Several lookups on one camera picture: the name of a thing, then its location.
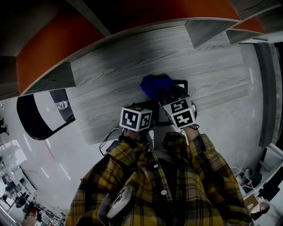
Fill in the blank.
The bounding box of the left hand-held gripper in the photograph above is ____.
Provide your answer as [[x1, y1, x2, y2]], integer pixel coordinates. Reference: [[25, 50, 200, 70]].
[[119, 101, 161, 133]]

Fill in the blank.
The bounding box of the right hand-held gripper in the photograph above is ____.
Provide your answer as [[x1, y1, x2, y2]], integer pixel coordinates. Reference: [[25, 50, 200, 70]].
[[159, 85, 198, 130]]

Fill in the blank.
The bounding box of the black framed deer picture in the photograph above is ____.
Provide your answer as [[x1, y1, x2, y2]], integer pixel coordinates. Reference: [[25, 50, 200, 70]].
[[152, 79, 189, 127]]

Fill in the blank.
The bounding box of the blue cloth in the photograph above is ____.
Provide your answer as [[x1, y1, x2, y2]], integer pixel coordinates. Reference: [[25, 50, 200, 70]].
[[139, 75, 174, 102]]

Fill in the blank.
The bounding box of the person's left forearm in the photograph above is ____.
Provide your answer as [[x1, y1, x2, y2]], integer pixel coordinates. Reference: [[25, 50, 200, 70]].
[[106, 129, 153, 164]]

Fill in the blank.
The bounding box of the person's right forearm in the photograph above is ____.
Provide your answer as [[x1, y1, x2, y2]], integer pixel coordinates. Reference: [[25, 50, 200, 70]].
[[182, 127, 222, 168]]

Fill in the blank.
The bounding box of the grey inner top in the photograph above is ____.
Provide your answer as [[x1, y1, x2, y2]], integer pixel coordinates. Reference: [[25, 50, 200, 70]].
[[150, 125, 177, 163]]

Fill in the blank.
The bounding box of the clear plastic water bottle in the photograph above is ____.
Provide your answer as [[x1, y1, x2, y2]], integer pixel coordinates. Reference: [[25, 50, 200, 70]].
[[56, 101, 69, 111]]

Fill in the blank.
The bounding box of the yellow plaid shirt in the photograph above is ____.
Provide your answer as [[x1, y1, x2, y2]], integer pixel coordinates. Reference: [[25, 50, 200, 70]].
[[65, 132, 254, 226]]

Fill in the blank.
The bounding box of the white round device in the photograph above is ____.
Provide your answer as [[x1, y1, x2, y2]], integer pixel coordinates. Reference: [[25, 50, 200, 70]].
[[107, 185, 135, 219]]

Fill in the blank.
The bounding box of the grey stone ledge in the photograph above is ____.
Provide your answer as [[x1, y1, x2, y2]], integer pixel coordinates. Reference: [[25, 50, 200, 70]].
[[254, 43, 278, 148]]

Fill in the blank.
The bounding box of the black folding chair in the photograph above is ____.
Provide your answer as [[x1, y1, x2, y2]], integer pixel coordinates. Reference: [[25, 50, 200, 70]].
[[16, 88, 76, 141]]

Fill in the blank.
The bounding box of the grey wooden desk with shelves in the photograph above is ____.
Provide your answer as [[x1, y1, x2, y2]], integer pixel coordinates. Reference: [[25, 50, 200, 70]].
[[0, 0, 269, 101]]

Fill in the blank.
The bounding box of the cardboard box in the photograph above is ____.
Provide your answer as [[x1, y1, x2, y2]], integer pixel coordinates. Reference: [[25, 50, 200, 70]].
[[243, 194, 260, 214]]

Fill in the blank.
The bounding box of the group of office desks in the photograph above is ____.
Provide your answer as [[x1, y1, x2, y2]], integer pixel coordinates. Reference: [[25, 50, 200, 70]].
[[0, 152, 67, 226]]

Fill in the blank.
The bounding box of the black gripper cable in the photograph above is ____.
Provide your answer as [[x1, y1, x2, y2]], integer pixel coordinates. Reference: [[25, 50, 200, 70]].
[[98, 128, 124, 155]]

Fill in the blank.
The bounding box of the white cable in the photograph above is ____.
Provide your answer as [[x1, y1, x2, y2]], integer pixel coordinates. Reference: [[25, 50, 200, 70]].
[[229, 166, 258, 190]]

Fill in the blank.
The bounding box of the grey strap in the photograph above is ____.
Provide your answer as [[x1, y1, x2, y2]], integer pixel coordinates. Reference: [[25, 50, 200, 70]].
[[98, 193, 113, 226]]

